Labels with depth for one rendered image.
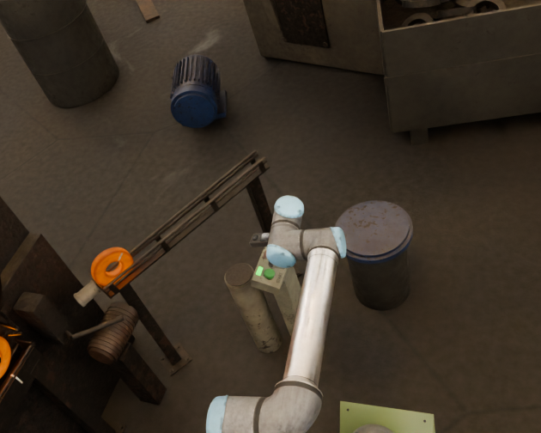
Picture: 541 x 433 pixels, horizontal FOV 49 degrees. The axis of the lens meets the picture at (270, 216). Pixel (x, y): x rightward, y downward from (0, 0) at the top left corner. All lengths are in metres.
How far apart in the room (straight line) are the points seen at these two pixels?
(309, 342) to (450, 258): 1.50
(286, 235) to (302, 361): 0.45
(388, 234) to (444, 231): 0.60
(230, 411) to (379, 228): 1.25
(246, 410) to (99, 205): 2.49
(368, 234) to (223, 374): 0.89
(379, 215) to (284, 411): 1.29
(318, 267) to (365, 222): 0.88
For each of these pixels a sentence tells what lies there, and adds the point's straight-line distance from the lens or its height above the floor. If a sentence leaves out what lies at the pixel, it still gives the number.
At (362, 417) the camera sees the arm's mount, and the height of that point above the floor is 0.37.
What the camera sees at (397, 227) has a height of 0.43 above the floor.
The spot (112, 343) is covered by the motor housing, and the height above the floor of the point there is 0.51.
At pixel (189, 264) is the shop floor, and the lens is 3.15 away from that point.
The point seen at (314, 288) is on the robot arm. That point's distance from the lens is 1.60.
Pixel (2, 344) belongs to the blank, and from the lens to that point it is 2.20.
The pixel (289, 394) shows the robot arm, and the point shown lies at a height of 1.07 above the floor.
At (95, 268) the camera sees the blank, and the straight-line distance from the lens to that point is 2.28.
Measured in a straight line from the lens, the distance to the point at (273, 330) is 2.61.
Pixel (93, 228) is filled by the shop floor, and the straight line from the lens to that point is 3.62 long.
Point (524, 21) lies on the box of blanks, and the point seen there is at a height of 0.67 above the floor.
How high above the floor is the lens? 2.31
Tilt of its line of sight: 46 degrees down
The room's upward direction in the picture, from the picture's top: 19 degrees counter-clockwise
